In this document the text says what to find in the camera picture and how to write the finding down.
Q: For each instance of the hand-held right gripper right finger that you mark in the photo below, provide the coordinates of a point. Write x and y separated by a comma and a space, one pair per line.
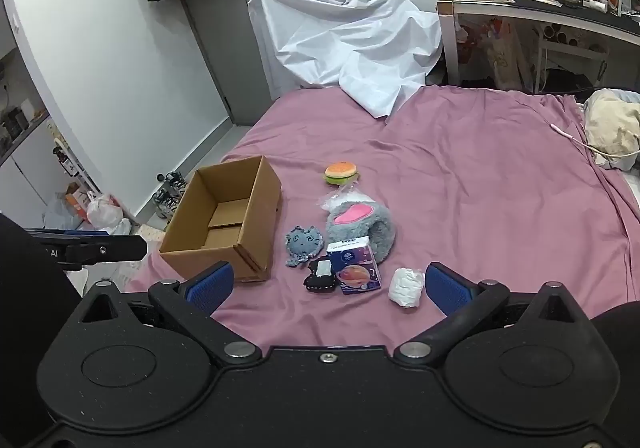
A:
447, 290

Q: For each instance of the grey door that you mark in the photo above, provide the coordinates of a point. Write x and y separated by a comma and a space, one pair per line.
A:
235, 52

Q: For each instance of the blue-grey plush toy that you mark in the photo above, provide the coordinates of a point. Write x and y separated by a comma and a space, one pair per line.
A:
302, 244

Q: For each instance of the white plastic shopping bag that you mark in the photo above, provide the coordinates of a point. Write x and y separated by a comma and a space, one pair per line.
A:
105, 210

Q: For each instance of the white desk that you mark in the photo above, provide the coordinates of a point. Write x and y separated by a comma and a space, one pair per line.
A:
565, 12

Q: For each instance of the beige paper bag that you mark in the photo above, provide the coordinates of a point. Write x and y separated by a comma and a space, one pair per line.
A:
505, 57

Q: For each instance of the small black pouch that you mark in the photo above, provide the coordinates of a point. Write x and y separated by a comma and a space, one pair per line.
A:
320, 284

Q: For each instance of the purple tissue pack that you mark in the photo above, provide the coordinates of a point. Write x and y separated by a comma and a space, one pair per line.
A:
357, 273

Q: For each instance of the hamburger plush toy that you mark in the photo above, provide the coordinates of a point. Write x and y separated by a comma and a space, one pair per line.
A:
341, 173

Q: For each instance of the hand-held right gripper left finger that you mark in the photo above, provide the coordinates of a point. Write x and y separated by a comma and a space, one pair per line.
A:
210, 285

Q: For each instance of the crumpled printed quilt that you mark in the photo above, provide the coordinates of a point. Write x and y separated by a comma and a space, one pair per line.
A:
612, 127

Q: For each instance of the brown cardboard box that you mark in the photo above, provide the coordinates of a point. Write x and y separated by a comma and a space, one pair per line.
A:
260, 223

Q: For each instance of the pink bed sheet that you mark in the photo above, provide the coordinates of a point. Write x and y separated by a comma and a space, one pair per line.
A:
475, 177

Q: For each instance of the clear plastic bag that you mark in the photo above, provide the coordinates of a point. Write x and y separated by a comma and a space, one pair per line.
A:
332, 200

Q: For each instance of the grey fluffy slipper pink lining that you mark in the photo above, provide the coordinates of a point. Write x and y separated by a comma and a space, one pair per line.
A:
381, 233

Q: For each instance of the pair of grey sneakers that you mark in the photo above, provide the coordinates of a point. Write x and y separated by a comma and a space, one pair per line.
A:
170, 195

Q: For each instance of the orange carton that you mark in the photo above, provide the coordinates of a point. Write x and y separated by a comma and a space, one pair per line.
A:
75, 198

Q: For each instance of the white dust cover sheet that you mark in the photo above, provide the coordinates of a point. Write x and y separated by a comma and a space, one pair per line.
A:
345, 37

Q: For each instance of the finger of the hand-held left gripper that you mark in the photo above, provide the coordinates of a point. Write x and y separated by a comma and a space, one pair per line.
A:
85, 232
110, 249

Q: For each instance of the white cloth bundle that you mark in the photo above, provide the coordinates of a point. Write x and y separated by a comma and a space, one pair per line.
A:
406, 288

